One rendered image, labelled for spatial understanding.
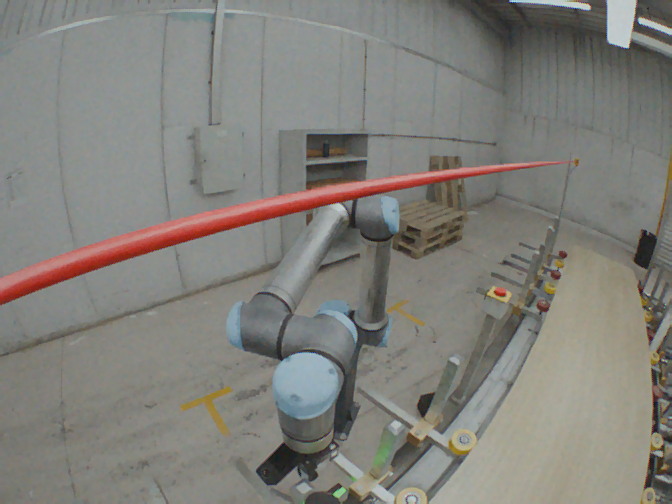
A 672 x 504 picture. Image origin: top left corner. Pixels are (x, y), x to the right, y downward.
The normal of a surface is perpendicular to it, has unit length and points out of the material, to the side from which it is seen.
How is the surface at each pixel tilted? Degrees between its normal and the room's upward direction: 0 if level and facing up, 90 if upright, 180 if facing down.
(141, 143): 90
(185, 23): 90
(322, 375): 7
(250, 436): 0
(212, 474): 0
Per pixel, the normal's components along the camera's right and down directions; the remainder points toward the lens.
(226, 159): 0.64, 0.34
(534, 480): 0.03, -0.91
